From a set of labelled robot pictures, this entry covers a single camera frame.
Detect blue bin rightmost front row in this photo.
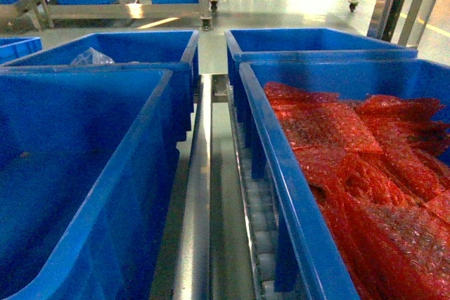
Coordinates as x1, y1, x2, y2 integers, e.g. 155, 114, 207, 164
234, 59, 449, 299

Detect blue bin rear left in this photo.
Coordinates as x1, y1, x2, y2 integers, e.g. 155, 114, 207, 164
4, 30, 200, 141

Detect steel roller rail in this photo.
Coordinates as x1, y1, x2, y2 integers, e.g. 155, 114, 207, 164
226, 84, 283, 299

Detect clear plastic bag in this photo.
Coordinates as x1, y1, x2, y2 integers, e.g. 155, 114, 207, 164
70, 47, 115, 65

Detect red bubble wrap bags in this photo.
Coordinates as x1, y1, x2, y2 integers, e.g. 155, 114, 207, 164
264, 81, 449, 299

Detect stainless steel shelf rack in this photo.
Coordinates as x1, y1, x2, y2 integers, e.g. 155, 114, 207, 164
149, 74, 255, 299

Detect blue bin rear right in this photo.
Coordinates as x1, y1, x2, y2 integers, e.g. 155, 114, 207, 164
224, 27, 418, 106

